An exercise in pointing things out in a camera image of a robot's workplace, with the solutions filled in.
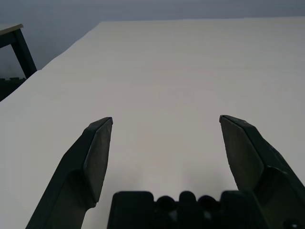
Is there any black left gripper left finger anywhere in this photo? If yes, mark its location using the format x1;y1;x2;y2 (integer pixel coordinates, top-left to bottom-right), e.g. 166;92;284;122
25;116;113;229

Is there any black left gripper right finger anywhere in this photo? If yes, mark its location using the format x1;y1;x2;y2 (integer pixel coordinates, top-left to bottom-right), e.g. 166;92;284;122
219;114;305;229

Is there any black foam floor mat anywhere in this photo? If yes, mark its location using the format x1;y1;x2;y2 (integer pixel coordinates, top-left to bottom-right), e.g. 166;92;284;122
0;76;27;102

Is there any side table with dark legs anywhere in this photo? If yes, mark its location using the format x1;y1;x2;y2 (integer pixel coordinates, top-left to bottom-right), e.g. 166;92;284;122
0;23;38;79

